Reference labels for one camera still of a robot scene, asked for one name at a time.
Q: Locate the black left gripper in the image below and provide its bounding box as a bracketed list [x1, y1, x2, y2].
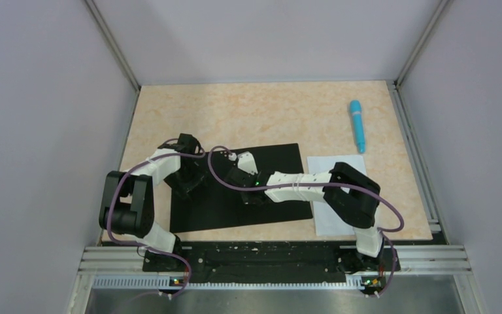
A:
[164, 161, 209, 201]

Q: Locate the red and black folder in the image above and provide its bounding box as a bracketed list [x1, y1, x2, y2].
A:
[169, 143, 313, 233]

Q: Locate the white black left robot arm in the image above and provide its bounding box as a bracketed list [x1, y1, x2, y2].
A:
[99, 133, 206, 271]

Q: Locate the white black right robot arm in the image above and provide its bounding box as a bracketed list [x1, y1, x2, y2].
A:
[224, 162, 384, 270]

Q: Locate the turquoise marker pen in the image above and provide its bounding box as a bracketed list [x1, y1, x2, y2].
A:
[349, 99, 366, 154]

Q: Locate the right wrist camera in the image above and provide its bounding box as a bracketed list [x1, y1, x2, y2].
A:
[228, 151, 258, 175]

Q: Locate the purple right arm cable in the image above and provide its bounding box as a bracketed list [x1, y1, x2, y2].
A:
[207, 146, 405, 300]

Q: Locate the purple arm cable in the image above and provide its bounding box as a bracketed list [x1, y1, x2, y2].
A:
[207, 146, 405, 300]
[106, 137, 207, 300]

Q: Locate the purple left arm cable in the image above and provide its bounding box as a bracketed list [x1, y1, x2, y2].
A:
[106, 137, 207, 300]

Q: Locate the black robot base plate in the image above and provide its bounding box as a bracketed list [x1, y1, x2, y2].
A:
[142, 241, 401, 286]

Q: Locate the aluminium frame rail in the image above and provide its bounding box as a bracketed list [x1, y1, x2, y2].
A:
[68, 241, 486, 313]

